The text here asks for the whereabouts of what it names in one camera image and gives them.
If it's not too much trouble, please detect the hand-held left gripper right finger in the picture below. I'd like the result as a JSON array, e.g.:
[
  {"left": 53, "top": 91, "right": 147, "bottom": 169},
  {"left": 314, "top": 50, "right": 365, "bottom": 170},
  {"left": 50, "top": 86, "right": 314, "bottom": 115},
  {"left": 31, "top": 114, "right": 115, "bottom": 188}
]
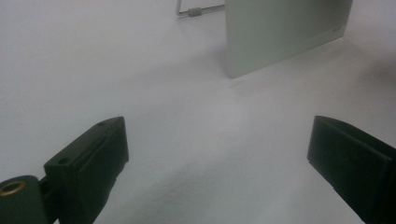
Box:
[{"left": 306, "top": 115, "right": 396, "bottom": 224}]

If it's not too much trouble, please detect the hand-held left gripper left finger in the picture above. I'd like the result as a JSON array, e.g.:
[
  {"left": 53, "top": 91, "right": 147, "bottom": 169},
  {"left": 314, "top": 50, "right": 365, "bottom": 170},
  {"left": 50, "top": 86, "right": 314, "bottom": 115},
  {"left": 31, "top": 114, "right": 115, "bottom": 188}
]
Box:
[{"left": 44, "top": 116, "right": 130, "bottom": 224}]

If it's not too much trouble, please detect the small whiteboard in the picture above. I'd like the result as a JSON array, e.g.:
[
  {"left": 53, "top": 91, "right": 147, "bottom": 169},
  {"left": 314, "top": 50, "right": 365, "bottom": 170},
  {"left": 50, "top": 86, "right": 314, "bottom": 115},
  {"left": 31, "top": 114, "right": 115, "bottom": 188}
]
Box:
[{"left": 224, "top": 0, "right": 355, "bottom": 79}]

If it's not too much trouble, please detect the metal wire board stand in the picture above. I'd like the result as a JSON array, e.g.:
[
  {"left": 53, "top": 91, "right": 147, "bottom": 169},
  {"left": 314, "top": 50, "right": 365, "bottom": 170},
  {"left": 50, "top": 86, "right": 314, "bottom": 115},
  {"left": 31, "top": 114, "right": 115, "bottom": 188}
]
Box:
[{"left": 175, "top": 0, "right": 226, "bottom": 18}]

